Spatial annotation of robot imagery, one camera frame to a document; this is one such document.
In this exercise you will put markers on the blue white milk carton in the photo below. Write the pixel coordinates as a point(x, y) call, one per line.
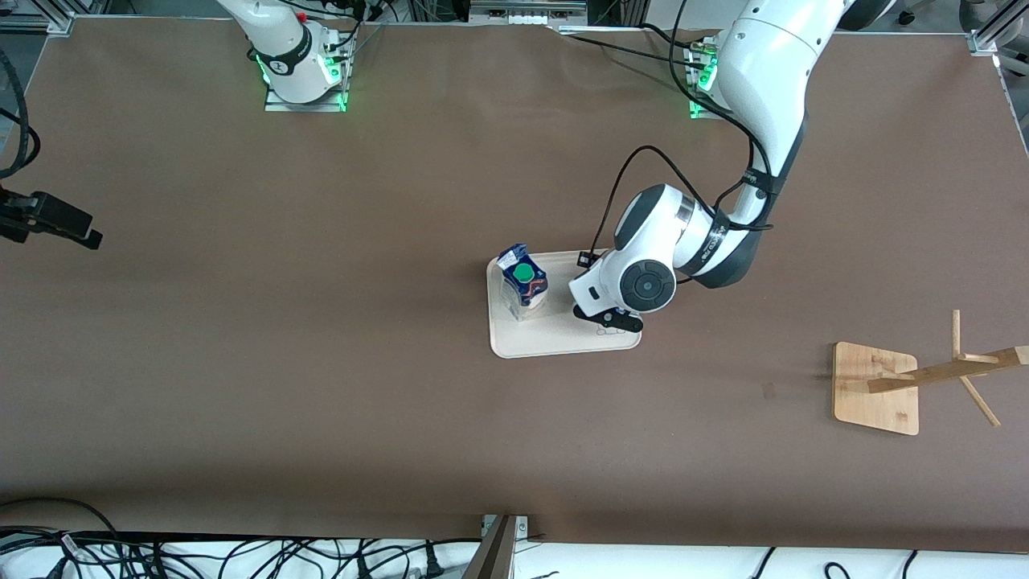
point(526, 299)

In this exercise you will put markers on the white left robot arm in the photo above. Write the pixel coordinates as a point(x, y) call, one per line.
point(764, 72)

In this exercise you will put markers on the white tray with rabbit print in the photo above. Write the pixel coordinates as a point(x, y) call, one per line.
point(555, 338)

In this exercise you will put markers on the grey power strip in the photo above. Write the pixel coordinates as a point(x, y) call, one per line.
point(526, 14)

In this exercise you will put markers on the wooden mug stand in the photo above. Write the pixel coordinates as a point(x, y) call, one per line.
point(872, 402)

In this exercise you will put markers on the aluminium frame profile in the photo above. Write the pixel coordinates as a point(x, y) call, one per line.
point(985, 42)
point(56, 24)

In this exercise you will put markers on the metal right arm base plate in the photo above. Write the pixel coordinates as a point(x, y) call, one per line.
point(277, 104)

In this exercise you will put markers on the aluminium profile post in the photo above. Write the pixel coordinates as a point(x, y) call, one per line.
point(498, 555)

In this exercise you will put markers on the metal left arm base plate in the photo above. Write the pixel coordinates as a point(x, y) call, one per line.
point(698, 112)

